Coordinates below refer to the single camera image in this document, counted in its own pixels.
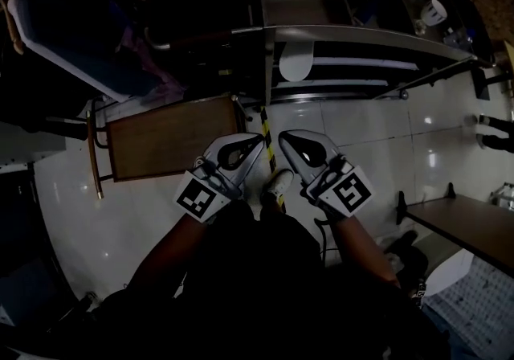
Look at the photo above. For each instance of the person's black clothing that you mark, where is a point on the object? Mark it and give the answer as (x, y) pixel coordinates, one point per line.
(257, 282)

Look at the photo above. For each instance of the metal shelf rack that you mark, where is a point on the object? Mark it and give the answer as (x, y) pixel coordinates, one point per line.
(361, 35)

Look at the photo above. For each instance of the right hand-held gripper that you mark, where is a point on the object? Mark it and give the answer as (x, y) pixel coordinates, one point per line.
(351, 193)

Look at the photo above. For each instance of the brown table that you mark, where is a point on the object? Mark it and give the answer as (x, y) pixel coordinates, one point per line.
(474, 226)

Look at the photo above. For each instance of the person's right forearm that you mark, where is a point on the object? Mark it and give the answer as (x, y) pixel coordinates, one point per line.
(361, 250)

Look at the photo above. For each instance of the purple hanging garment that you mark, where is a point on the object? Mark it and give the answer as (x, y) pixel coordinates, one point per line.
(156, 69)

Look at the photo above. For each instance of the black metal rack frame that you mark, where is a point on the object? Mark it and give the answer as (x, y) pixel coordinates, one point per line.
(96, 133)

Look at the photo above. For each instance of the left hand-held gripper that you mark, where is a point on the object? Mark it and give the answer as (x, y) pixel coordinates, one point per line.
(201, 199)

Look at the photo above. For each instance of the wooden clothes hanger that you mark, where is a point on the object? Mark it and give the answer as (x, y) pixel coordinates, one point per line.
(14, 29)

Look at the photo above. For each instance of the grey quilted slipper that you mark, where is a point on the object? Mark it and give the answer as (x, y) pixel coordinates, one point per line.
(295, 65)

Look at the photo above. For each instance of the yellow wooden frame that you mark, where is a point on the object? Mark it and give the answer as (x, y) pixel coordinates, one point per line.
(509, 53)

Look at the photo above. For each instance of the white cup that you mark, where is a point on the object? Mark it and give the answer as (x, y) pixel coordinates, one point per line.
(433, 12)

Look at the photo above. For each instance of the black metal bracket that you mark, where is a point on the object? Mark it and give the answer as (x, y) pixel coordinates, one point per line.
(480, 83)

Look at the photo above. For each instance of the dotted white mat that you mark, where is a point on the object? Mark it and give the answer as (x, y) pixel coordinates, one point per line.
(474, 310)

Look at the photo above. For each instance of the black backpack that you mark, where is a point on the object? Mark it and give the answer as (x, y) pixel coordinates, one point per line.
(407, 258)

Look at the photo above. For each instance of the person's left forearm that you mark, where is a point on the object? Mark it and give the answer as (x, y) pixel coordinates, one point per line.
(172, 246)

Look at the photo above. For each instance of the blue hanging garment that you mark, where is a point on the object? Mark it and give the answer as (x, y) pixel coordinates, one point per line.
(80, 41)

